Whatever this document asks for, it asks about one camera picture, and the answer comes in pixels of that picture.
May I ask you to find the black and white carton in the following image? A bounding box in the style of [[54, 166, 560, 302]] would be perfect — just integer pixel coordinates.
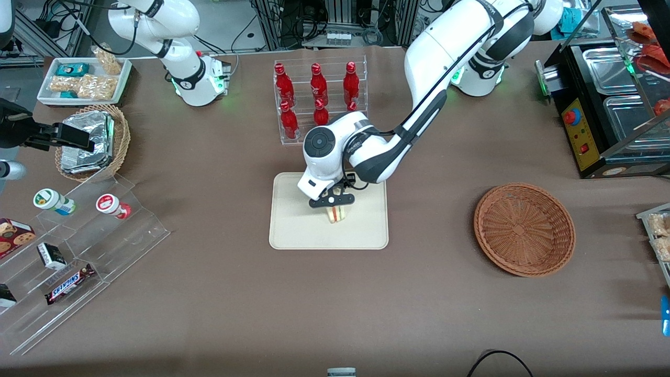
[[37, 242, 68, 271]]

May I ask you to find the red cookie box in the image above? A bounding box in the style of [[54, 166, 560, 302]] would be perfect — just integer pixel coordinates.
[[0, 217, 37, 260]]

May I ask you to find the clear bag of rice crackers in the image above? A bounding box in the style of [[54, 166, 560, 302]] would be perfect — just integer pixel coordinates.
[[647, 212, 670, 262], [93, 46, 122, 75], [48, 76, 80, 94], [77, 73, 117, 101]]

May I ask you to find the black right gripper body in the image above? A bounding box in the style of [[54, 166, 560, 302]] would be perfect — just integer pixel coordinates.
[[0, 98, 35, 151]]

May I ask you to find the green lid yogurt cup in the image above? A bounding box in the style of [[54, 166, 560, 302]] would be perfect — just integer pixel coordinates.
[[33, 188, 76, 216]]

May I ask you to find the clear acrylic bottle rack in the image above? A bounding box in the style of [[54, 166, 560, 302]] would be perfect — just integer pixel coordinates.
[[273, 54, 369, 147]]

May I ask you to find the white rectangular snack tray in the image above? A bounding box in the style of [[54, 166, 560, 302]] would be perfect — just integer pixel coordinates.
[[36, 57, 133, 106]]

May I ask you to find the aluminium foil container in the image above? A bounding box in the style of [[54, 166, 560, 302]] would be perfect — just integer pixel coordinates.
[[60, 110, 115, 175]]

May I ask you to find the black food warmer display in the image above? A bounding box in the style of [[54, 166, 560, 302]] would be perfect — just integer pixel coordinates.
[[534, 0, 670, 180]]

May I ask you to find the Snickers chocolate bar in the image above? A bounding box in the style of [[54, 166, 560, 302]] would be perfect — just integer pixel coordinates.
[[44, 263, 97, 306]]

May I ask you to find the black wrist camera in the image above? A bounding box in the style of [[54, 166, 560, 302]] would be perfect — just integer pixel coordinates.
[[339, 172, 370, 191]]

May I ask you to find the beige plastic tray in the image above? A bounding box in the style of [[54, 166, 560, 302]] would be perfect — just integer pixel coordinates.
[[269, 172, 389, 250]]

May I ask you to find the clear acrylic stepped shelf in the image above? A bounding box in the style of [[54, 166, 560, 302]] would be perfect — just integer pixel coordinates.
[[0, 173, 171, 357]]

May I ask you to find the small deep wicker basket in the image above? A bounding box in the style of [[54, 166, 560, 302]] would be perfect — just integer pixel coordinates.
[[54, 104, 131, 183]]

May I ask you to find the white tray of snacks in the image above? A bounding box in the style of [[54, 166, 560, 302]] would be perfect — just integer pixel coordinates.
[[635, 203, 670, 290]]

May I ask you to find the red lid yogurt cup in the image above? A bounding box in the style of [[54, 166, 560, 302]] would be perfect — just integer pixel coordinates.
[[95, 193, 132, 220]]

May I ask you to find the black cable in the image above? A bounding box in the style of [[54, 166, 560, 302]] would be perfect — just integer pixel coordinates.
[[465, 349, 535, 377]]

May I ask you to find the large shallow wicker basket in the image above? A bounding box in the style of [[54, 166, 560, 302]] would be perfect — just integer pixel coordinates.
[[473, 182, 577, 278]]

